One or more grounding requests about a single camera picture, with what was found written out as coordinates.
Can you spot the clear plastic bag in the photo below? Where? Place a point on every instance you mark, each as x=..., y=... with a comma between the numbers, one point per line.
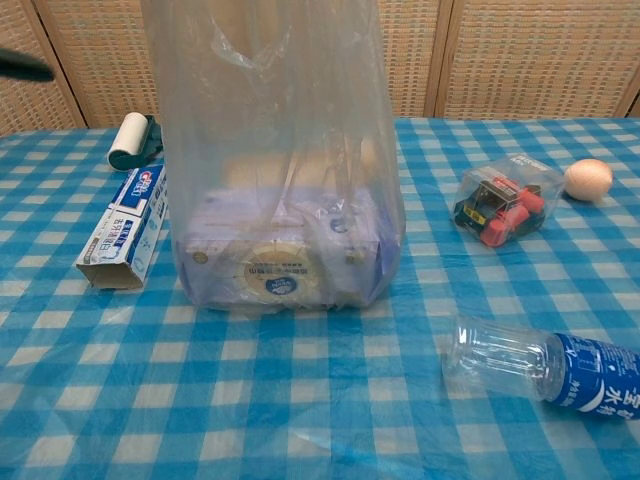
x=280, y=125

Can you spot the purple tissue pack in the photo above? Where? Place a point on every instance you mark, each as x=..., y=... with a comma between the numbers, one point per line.
x=280, y=260

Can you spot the blue white checkered tablecloth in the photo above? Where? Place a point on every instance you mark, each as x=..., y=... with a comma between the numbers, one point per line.
x=320, y=390

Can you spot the white blue toothpaste box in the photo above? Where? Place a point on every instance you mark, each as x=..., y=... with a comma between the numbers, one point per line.
x=127, y=230

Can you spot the white lint roller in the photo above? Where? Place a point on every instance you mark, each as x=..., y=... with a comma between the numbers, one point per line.
x=127, y=140

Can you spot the clear blue-label water bottle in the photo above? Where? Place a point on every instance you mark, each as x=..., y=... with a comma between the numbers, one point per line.
x=545, y=365

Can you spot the woven wooden folding screen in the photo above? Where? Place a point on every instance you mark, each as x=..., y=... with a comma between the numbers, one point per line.
x=500, y=55

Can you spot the beige egg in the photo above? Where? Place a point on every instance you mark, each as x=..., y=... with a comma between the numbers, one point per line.
x=589, y=180

